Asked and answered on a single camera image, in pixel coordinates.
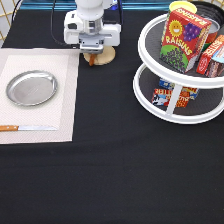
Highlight round wooden coaster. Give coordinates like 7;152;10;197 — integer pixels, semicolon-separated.
84;46;116;65

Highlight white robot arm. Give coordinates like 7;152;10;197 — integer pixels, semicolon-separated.
64;0;121;54

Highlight yellow lidded can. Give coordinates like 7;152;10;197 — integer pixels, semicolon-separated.
169;0;197;13

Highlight blue box lower tier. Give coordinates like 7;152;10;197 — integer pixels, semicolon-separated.
159;78;200;100

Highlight wooden handled knife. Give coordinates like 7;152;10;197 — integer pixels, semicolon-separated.
0;125;57;132

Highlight red raisins box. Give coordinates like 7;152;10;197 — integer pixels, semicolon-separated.
160;8;211;73

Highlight beige woven placemat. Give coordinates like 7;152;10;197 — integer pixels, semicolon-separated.
0;48;79;144

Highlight red snack box right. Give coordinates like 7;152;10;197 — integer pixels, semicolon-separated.
197;35;224;78

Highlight colourful box lower tier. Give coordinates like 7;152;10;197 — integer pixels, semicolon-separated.
152;89;190;107

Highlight wooden handled fork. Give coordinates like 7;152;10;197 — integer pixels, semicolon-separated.
89;54;96;66

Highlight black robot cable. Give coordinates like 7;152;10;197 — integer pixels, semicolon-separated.
49;0;81;49

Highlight round silver metal plate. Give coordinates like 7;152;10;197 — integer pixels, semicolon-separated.
6;70;58;106

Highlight white two-tier turntable rack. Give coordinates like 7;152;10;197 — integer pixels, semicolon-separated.
132;13;224;125

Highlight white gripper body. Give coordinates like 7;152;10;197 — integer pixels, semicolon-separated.
64;10;121;54

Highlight red can behind raisins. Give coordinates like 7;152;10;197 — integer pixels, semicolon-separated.
203;18;220;50

